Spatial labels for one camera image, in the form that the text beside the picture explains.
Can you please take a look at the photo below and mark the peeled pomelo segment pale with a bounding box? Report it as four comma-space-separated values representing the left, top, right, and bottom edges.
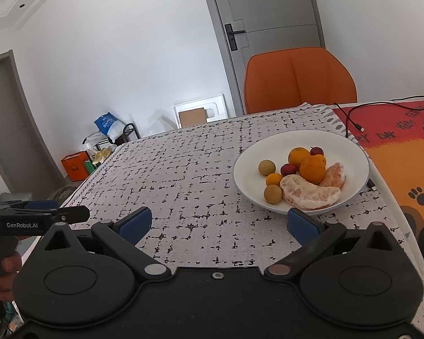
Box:
280, 175, 341, 210

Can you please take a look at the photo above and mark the brown kiwi front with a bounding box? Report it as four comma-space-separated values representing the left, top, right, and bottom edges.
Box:
263, 184, 283, 204

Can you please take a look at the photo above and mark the brown kiwi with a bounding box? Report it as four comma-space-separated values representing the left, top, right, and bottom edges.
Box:
258, 160, 276, 176
263, 184, 283, 204

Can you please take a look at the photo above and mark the peeled pomelo segment orange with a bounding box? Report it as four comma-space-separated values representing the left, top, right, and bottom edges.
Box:
319, 162, 346, 190

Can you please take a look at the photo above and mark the large orange back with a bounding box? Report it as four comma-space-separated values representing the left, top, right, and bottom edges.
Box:
298, 155, 326, 184

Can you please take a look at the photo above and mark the large orange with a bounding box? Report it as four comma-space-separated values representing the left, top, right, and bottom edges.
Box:
287, 147, 310, 169
298, 155, 326, 184

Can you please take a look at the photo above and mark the small tangerine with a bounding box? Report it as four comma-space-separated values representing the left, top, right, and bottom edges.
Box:
265, 173, 283, 186

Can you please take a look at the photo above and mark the red plum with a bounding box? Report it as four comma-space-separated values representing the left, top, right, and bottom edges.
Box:
280, 163, 298, 177
309, 147, 324, 155

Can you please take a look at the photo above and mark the large orange front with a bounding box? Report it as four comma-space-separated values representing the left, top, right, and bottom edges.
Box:
287, 147, 310, 169

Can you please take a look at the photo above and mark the brown kiwi back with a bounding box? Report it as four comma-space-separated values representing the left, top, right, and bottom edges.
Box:
258, 160, 276, 176

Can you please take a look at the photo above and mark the person's left hand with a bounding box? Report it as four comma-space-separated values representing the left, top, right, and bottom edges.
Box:
0, 251, 22, 302

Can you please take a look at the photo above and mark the orange paper bag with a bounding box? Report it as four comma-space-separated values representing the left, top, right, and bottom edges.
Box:
61, 151, 89, 181

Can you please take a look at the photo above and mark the green box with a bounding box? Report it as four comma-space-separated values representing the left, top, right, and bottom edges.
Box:
84, 160, 95, 175

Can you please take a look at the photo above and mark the grey door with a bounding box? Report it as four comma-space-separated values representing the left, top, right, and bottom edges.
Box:
206, 0, 325, 116
0, 51, 66, 199

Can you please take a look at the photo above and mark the white patterned tablecloth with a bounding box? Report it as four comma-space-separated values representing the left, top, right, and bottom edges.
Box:
58, 103, 424, 338

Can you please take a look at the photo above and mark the blue white bag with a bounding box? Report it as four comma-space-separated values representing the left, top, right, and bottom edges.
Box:
94, 112, 126, 143

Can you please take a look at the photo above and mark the black metal rack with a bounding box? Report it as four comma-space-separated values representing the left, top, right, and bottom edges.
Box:
81, 123, 141, 155

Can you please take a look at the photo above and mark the white ceramic bowl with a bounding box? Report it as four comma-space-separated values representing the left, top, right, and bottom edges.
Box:
233, 130, 369, 215

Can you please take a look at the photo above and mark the red orange table mat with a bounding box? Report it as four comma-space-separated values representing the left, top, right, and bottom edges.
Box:
335, 99, 424, 236

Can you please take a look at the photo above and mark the brown cardboard piece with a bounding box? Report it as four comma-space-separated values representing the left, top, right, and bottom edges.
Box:
178, 107, 207, 128

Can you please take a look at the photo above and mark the white foam packaging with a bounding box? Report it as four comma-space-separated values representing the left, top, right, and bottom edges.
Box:
174, 94, 228, 128

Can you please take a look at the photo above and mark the orange chair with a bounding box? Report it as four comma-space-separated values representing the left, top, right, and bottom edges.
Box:
243, 47, 358, 114

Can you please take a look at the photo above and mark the black cable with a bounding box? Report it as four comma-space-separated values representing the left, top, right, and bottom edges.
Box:
333, 100, 397, 139

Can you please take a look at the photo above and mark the black door handle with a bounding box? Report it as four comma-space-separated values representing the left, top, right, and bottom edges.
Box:
224, 24, 246, 51

